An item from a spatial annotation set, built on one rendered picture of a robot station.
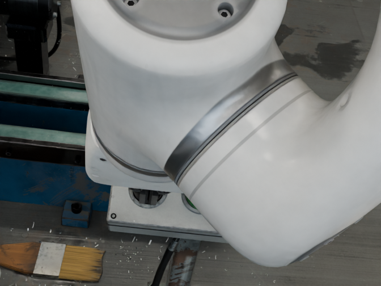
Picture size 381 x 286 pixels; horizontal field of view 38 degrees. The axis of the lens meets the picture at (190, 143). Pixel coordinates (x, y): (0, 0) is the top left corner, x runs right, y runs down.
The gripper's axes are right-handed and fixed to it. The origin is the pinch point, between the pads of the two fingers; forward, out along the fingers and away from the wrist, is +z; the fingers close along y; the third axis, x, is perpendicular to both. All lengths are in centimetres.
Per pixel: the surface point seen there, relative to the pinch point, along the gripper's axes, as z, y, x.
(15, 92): 27.3, 20.5, -18.4
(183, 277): 17.6, -5.2, 6.2
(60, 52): 49, 19, -36
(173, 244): 9.6, -3.2, 3.7
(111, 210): 2.5, 3.2, 2.4
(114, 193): 2.5, 3.1, 0.7
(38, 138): 23.7, 15.3, -10.7
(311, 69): 51, -30, -41
